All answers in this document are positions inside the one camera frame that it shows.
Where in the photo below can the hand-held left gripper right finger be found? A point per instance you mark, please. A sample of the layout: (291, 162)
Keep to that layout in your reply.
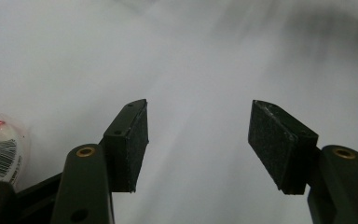
(276, 146)

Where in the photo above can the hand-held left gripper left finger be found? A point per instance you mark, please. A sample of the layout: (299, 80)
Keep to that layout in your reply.
(127, 149)

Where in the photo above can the white and red refill pouch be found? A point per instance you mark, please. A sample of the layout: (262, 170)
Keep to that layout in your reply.
(0, 149)

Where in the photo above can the white paper sheet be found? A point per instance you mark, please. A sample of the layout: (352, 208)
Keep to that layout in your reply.
(199, 62)

